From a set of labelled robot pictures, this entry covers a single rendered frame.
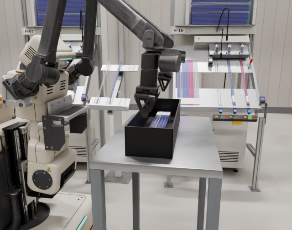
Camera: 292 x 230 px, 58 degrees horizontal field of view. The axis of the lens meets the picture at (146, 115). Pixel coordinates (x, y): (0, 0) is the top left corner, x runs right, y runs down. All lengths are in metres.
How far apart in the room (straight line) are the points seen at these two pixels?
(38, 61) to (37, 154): 0.48
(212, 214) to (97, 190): 0.40
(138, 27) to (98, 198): 0.61
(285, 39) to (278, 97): 1.04
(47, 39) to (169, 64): 0.48
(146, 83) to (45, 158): 0.67
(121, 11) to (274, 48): 4.62
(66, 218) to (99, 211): 0.59
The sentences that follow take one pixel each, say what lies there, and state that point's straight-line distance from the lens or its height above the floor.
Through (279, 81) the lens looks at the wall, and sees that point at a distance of 5.49.
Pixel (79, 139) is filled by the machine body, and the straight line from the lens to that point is 2.73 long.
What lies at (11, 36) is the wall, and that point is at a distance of 6.03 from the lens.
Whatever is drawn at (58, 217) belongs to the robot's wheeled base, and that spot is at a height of 0.28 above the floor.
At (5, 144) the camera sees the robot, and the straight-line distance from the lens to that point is 1.49.
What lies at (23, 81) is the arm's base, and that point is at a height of 1.06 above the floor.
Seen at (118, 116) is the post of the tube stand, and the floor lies 0.60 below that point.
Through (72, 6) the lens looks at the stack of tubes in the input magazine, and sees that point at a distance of 2.76.
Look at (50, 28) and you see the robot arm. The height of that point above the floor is 1.25.
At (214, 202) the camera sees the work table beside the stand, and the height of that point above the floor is 0.68.
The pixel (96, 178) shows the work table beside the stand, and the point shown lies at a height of 0.73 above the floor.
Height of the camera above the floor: 1.18
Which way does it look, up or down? 14 degrees down
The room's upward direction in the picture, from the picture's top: straight up
